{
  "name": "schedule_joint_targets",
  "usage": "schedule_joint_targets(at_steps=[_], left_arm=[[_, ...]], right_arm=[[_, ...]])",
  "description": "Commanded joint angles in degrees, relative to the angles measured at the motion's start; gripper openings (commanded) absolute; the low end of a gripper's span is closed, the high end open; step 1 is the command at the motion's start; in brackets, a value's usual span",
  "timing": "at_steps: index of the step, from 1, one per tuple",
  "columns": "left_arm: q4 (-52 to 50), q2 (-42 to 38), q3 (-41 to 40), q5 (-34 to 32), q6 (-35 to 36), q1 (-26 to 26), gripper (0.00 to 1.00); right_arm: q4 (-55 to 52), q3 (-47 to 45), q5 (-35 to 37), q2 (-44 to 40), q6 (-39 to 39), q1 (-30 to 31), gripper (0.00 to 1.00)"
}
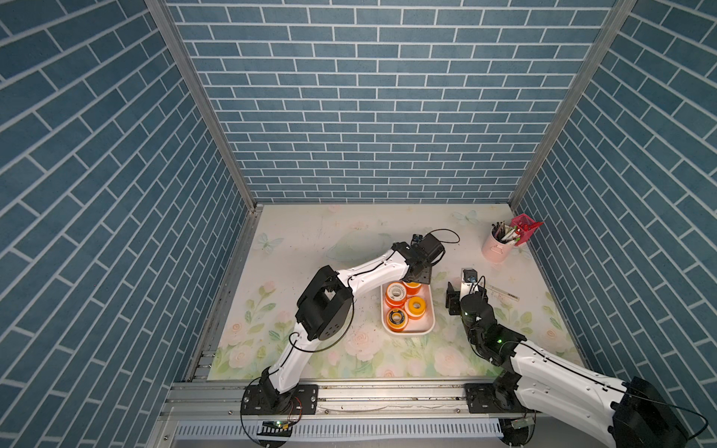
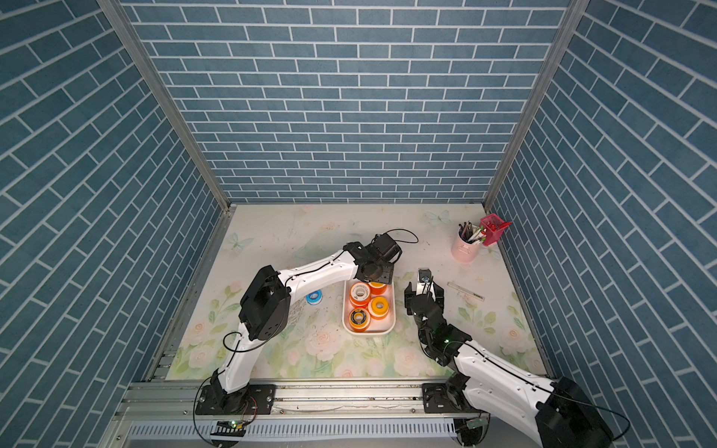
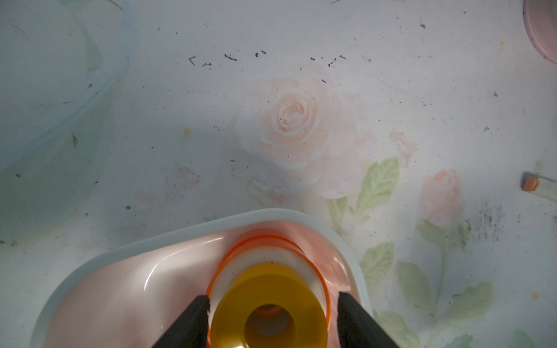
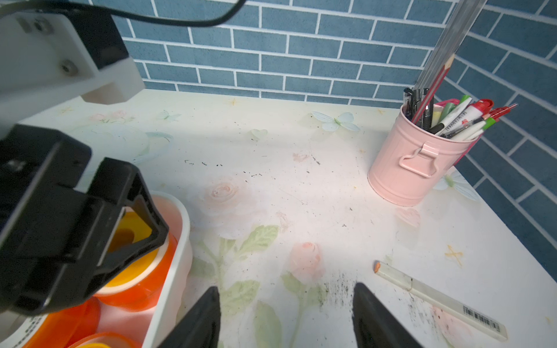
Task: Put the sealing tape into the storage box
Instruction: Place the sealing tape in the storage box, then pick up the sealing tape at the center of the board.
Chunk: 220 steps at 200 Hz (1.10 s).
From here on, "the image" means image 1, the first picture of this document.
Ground orange white tape roll top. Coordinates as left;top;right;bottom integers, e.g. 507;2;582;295
403;282;423;297

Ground orange white sealing tape roll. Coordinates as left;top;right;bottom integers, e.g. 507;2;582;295
384;282;408;308

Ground small yellow tape roll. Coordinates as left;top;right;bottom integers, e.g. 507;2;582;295
404;296;427;320

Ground white plastic storage box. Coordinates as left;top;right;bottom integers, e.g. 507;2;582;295
381;282;436;337

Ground black yellow tape roll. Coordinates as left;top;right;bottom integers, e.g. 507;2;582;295
385;308;409;324

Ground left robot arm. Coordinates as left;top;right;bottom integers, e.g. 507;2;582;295
259;233;446;399

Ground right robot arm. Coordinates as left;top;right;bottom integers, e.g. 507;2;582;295
446;284;690;447

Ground clear pen on table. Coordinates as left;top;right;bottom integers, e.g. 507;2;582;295
487;286;520;302

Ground pink metal pen bucket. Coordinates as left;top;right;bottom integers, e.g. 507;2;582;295
482;233;515;263

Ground pens in bucket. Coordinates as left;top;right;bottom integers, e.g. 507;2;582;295
491;221;521;245

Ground magenta plastic basket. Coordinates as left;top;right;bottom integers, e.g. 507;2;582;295
511;214;543;246

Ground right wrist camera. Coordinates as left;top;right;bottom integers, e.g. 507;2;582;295
460;268;478;297

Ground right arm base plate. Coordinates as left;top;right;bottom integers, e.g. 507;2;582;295
464;383;532;414

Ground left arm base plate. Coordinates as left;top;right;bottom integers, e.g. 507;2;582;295
241;384;319;416

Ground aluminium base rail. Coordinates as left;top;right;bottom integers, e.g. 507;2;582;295
160;377;533;421

